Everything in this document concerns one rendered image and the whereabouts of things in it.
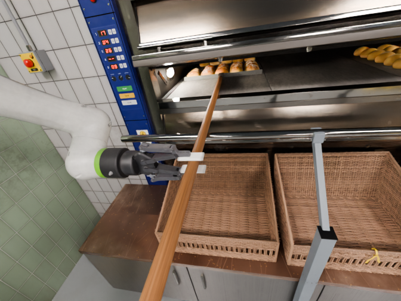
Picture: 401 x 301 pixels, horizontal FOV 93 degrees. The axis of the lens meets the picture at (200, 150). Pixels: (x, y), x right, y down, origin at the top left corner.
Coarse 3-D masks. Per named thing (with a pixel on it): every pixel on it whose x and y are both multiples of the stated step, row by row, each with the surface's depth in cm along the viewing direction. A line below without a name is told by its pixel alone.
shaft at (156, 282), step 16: (208, 112) 76; (208, 128) 68; (192, 176) 46; (176, 208) 38; (176, 224) 35; (176, 240) 33; (160, 256) 30; (160, 272) 28; (144, 288) 27; (160, 288) 27
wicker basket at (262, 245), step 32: (224, 160) 114; (256, 160) 110; (192, 192) 126; (224, 192) 121; (256, 192) 117; (160, 224) 92; (192, 224) 106; (224, 224) 103; (256, 224) 101; (224, 256) 89; (256, 256) 85
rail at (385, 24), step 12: (372, 24) 61; (384, 24) 60; (396, 24) 60; (276, 36) 67; (288, 36) 66; (300, 36) 66; (312, 36) 65; (192, 48) 74; (204, 48) 73; (216, 48) 72; (228, 48) 72; (132, 60) 81
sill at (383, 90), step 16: (208, 96) 103; (224, 96) 99; (240, 96) 96; (256, 96) 94; (272, 96) 93; (288, 96) 91; (304, 96) 90; (320, 96) 89; (336, 96) 88; (352, 96) 86
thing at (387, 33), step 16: (368, 32) 62; (384, 32) 61; (400, 32) 60; (240, 48) 71; (256, 48) 70; (272, 48) 69; (288, 48) 68; (304, 48) 81; (144, 64) 80; (160, 64) 85
